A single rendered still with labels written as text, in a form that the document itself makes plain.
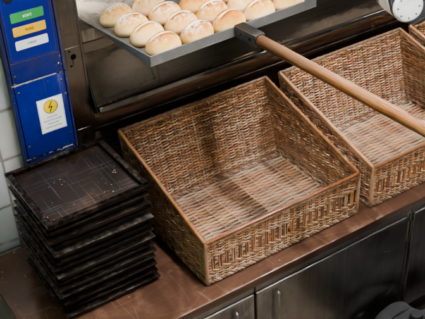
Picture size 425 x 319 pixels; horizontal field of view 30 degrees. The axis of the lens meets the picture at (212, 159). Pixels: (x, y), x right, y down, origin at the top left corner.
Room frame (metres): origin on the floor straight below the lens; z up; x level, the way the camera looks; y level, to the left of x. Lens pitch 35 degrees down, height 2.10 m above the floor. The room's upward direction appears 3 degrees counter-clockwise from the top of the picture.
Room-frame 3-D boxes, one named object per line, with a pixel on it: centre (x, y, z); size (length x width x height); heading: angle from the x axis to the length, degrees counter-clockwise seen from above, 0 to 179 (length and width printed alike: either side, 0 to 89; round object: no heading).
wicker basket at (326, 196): (1.94, -0.08, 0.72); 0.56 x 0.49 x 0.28; 122
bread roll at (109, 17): (2.02, 0.24, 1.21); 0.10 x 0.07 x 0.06; 127
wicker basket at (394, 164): (2.24, -0.58, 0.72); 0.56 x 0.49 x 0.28; 122
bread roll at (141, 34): (1.89, 0.15, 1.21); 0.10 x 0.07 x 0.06; 124
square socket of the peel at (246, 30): (1.87, -0.11, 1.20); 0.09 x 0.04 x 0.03; 34
